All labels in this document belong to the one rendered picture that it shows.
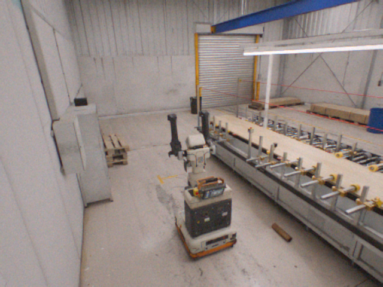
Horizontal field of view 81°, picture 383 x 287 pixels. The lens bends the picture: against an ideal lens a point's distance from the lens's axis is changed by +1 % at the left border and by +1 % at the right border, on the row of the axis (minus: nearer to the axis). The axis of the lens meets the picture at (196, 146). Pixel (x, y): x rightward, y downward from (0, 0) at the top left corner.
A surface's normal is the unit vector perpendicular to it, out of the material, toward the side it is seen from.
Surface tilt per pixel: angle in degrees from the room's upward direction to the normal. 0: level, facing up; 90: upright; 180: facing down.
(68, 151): 90
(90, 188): 90
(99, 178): 90
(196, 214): 90
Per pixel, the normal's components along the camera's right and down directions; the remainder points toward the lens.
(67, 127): 0.40, 0.33
